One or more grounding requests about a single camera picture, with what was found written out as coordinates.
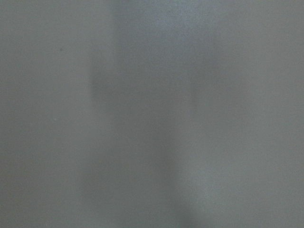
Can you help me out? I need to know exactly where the blue-grey cup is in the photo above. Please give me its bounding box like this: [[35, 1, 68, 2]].
[[0, 0, 304, 228]]

